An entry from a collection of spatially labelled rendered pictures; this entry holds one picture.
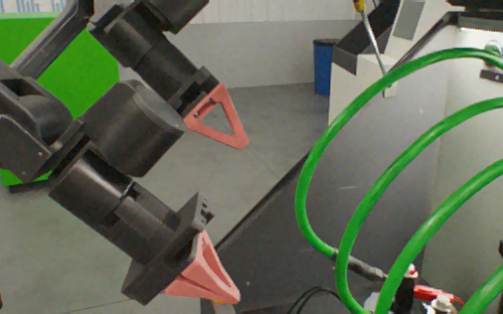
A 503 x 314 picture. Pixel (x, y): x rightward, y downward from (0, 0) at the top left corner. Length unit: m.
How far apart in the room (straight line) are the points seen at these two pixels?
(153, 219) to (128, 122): 0.09
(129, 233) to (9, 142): 0.12
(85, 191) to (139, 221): 0.05
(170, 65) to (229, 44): 6.74
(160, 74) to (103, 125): 0.16
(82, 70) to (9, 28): 0.55
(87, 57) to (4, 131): 3.38
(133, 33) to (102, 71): 3.26
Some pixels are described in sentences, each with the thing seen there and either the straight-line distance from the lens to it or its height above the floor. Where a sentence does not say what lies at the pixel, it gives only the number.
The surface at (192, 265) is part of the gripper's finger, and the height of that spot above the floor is 1.26.
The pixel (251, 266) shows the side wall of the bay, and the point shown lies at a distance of 1.00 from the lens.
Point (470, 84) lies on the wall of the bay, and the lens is 1.01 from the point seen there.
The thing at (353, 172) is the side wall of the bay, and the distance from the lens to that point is 0.99.
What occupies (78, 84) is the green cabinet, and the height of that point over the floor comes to 0.80.
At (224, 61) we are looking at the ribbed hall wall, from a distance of 7.29.
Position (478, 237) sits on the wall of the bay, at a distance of 1.04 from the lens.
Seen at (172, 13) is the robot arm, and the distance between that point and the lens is 0.57.
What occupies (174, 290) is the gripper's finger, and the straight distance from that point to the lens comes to 0.44.
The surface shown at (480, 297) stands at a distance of 0.44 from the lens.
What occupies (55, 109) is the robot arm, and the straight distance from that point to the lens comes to 0.45.
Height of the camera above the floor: 1.49
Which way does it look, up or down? 20 degrees down
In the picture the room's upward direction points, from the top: straight up
